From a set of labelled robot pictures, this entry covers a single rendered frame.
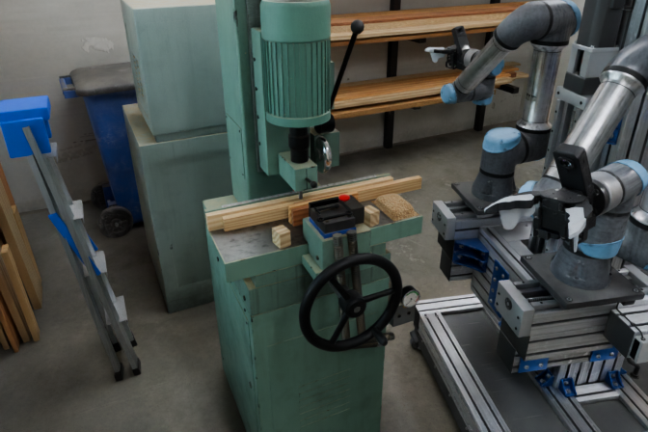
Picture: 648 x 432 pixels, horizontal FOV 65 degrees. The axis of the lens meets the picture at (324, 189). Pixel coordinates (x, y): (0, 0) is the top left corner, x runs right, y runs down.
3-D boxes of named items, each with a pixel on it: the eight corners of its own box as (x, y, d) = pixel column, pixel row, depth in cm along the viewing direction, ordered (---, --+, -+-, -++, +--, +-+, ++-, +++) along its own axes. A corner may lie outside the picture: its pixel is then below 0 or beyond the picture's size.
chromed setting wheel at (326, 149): (325, 180, 160) (325, 143, 155) (310, 166, 170) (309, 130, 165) (334, 178, 161) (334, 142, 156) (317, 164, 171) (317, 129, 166)
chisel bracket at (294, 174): (295, 197, 144) (294, 170, 140) (279, 177, 155) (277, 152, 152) (319, 192, 147) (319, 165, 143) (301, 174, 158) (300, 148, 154)
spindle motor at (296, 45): (279, 133, 130) (273, 4, 116) (257, 114, 144) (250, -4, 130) (341, 123, 136) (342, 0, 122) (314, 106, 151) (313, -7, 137)
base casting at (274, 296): (249, 317, 140) (247, 290, 136) (203, 222, 187) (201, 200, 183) (391, 277, 156) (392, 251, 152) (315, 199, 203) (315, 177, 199)
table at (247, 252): (235, 305, 124) (232, 284, 122) (206, 244, 149) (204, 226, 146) (441, 248, 146) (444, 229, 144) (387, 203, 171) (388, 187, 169)
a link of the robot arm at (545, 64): (499, 158, 185) (524, -2, 161) (529, 151, 191) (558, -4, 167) (523, 170, 176) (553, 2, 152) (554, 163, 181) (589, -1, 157)
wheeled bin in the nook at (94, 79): (98, 247, 304) (61, 86, 261) (89, 208, 347) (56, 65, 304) (204, 221, 331) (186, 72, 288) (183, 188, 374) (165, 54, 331)
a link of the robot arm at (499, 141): (472, 164, 181) (476, 128, 175) (501, 158, 186) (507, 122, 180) (496, 177, 171) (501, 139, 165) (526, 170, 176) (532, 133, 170)
